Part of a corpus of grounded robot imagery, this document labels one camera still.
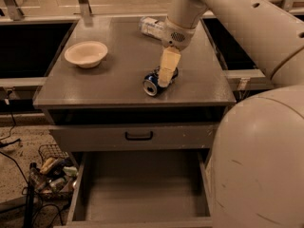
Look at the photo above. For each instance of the metal railing frame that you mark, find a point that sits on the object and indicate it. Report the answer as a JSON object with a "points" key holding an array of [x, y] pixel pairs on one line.
{"points": [[95, 3]]}

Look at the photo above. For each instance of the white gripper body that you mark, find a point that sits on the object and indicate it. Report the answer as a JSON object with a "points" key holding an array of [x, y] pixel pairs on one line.
{"points": [[175, 35]]}

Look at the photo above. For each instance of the wire basket of items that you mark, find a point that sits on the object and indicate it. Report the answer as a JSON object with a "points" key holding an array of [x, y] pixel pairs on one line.
{"points": [[55, 177]]}

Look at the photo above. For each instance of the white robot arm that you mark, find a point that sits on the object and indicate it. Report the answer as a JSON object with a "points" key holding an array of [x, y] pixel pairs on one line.
{"points": [[258, 151]]}

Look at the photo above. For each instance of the white paper bowl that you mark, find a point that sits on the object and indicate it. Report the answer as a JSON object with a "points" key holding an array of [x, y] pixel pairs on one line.
{"points": [[87, 54]]}

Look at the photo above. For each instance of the closed grey top drawer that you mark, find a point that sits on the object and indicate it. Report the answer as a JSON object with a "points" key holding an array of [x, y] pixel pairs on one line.
{"points": [[110, 137]]}

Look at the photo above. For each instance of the grey drawer cabinet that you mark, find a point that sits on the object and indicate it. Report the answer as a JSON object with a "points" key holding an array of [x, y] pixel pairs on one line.
{"points": [[112, 92]]}

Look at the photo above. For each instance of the clear plastic water bottle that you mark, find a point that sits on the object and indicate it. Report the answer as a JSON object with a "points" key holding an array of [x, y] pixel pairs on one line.
{"points": [[151, 27]]}

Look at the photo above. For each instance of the black drawer handle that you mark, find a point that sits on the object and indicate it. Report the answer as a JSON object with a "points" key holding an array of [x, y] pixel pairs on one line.
{"points": [[139, 137]]}

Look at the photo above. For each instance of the open grey middle drawer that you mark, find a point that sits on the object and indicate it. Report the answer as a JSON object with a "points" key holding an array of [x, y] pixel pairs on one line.
{"points": [[140, 189]]}

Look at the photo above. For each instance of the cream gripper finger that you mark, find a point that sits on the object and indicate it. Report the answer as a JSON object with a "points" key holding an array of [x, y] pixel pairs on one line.
{"points": [[169, 62]]}

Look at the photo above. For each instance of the blue pepsi can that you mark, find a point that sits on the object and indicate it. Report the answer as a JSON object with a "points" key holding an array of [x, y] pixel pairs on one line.
{"points": [[150, 82]]}

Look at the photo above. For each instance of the black stand post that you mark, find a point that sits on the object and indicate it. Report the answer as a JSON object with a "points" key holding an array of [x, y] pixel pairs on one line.
{"points": [[29, 206]]}

